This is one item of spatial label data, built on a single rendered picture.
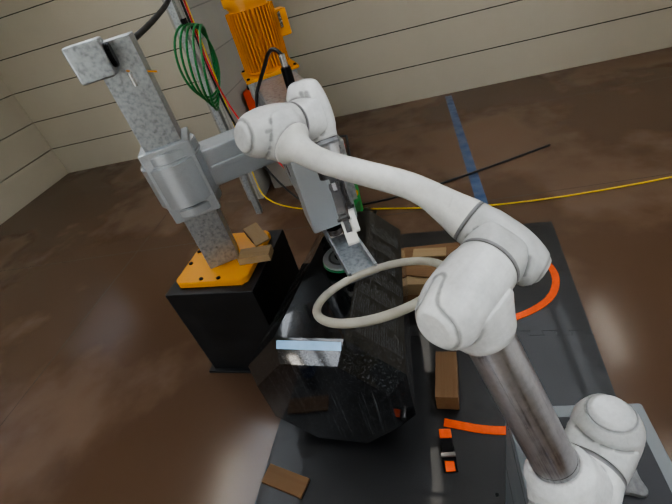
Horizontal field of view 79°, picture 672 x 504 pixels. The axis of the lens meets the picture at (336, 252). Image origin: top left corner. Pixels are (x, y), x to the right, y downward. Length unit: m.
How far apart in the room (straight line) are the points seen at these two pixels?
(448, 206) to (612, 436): 0.66
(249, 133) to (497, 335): 0.63
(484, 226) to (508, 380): 0.30
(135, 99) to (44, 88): 6.50
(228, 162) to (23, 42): 6.51
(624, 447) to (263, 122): 1.09
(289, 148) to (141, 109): 1.40
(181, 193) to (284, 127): 1.42
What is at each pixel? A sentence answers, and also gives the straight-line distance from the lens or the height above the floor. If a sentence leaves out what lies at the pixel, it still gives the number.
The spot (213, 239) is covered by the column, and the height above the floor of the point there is 0.97.
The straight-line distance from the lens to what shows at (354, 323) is 1.21.
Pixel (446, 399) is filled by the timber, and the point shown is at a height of 0.11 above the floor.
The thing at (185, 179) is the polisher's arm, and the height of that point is 1.39.
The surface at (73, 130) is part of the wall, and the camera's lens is 8.76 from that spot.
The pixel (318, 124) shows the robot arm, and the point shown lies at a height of 1.81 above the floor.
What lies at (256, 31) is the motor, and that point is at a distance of 2.26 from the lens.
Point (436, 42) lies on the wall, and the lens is 6.51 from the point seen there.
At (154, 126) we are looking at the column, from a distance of 2.25.
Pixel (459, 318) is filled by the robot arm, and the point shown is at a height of 1.59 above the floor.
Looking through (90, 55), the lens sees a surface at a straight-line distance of 2.13.
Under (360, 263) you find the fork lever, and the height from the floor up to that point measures 1.08.
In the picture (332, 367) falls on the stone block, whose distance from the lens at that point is 1.81.
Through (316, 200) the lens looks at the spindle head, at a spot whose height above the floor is 1.28.
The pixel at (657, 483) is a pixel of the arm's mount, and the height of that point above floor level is 0.84.
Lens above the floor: 2.13
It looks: 36 degrees down
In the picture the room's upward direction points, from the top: 17 degrees counter-clockwise
